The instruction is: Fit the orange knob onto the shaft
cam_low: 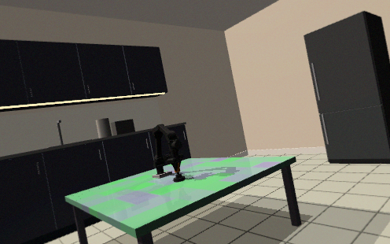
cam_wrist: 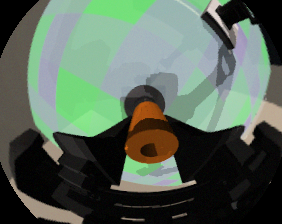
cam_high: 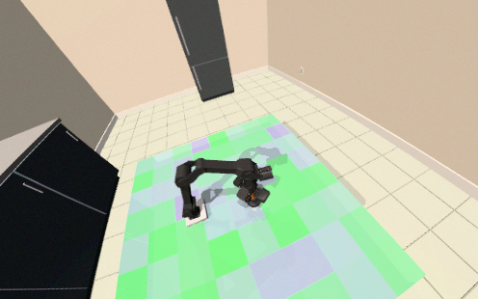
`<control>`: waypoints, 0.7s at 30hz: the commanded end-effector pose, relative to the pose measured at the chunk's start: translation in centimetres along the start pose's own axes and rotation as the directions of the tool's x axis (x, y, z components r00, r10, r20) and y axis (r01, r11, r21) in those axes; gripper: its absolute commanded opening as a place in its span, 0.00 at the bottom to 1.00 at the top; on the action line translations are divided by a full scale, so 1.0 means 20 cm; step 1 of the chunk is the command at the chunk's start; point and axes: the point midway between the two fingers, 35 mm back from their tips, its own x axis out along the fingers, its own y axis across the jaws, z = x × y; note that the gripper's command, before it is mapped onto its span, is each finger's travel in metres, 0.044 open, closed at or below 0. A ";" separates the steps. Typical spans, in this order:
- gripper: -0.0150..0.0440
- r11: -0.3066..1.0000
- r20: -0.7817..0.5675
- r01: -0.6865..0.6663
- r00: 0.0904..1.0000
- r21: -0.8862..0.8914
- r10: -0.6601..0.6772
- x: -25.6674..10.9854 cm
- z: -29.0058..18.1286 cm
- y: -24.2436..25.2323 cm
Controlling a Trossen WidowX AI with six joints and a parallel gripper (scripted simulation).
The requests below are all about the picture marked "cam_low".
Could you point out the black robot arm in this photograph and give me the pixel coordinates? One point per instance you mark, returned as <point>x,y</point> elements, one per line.
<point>173,142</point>

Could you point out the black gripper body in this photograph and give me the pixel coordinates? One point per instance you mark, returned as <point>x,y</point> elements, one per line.
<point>174,156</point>

